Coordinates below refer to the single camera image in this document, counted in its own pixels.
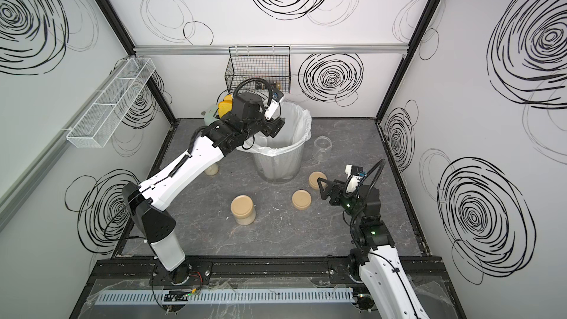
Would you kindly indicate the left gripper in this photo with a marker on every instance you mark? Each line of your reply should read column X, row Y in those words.
column 273, row 127

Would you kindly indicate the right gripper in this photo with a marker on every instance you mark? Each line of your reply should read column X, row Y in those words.
column 339, row 189

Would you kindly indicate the beige lid of jar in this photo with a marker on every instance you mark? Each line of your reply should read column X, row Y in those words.
column 301, row 200

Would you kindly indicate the glass rice jar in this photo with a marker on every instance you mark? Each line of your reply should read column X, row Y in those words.
column 322, row 148

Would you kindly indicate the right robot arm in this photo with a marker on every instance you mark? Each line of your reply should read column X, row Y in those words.
column 375, row 261

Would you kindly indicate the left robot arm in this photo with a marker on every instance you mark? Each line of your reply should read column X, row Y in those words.
column 148, row 201

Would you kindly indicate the white trash bag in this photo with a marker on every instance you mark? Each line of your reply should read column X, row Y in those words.
column 295, row 132

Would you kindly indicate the front yellow toast slice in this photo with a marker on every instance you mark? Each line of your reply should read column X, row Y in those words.
column 225, row 106

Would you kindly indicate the mint green toaster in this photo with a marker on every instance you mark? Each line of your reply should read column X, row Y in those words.
column 211, row 115

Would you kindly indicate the small bottle black pump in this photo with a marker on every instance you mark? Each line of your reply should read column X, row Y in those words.
column 212, row 170

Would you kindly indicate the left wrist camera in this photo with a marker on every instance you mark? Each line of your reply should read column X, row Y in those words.
column 274, row 104

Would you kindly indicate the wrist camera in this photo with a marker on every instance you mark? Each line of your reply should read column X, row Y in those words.
column 274, row 104
column 354, row 175

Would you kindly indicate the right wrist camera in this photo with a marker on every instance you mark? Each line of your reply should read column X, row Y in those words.
column 354, row 175

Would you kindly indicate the black wire wall basket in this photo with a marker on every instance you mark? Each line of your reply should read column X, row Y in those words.
column 271, row 63

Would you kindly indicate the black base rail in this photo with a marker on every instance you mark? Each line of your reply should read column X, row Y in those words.
column 336, row 269

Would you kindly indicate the white slotted cable duct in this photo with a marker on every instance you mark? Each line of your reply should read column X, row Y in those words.
column 226, row 296

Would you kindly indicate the white mesh wall shelf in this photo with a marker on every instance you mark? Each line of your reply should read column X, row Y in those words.
column 124, row 99

